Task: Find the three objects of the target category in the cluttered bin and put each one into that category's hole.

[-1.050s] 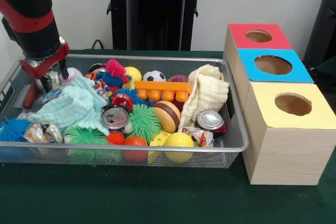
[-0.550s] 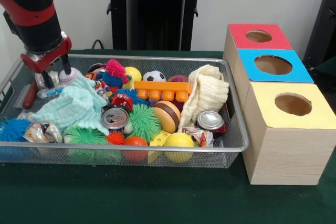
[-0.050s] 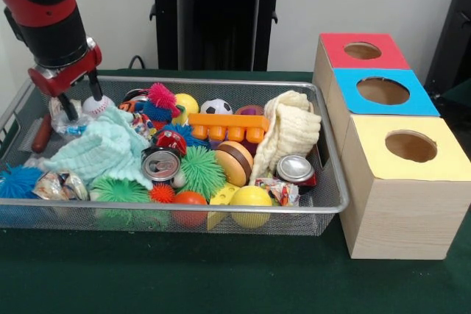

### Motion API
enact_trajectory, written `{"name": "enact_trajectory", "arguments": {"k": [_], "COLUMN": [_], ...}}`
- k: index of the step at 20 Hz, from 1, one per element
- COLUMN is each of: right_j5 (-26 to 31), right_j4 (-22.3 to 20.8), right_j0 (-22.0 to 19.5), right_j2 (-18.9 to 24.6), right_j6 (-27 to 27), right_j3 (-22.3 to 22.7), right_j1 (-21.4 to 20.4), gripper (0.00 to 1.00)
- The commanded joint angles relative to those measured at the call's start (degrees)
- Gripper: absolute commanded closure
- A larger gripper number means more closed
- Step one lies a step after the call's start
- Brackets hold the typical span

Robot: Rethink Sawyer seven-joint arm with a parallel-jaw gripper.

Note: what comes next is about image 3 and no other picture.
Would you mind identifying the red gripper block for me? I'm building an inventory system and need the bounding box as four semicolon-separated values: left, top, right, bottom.
28;36;105;122

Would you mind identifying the cream cloth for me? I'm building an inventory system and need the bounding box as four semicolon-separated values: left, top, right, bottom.
249;89;323;186

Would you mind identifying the orange toy building block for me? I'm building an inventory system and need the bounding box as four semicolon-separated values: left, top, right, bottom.
187;113;270;143

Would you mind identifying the black chair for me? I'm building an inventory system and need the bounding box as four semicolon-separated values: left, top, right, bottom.
422;0;471;101

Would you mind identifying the black cable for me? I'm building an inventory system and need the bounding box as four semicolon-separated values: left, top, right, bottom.
130;54;148;71

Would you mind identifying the crushed clear plastic bottle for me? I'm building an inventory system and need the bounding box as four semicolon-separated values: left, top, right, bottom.
49;97;93;138

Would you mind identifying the white baseball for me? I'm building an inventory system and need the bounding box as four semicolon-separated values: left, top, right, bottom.
81;95;116;117

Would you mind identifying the dark green tablecloth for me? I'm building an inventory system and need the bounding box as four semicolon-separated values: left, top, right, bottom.
439;80;471;109
0;67;471;314

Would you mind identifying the yellow ball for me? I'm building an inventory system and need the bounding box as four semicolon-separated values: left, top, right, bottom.
230;185;274;229

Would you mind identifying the crushed patterned drink can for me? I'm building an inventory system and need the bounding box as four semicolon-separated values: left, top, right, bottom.
32;170;89;201

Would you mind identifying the shallow mesh bin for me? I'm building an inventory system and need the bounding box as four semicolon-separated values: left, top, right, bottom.
0;74;350;237

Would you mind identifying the crushed red drink can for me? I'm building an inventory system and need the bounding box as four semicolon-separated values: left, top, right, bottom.
275;154;316;186

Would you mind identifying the mint green cloth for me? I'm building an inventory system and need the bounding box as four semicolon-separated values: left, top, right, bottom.
43;106;154;190

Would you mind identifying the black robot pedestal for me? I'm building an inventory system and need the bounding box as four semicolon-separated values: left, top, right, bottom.
141;0;297;71

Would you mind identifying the crushed black drink can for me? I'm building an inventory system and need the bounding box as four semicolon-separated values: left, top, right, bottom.
141;146;183;182

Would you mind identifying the toy hamburger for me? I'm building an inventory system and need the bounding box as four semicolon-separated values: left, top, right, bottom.
214;140;254;188

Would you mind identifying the green spiky ball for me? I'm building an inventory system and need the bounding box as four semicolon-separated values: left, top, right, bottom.
176;146;226;201

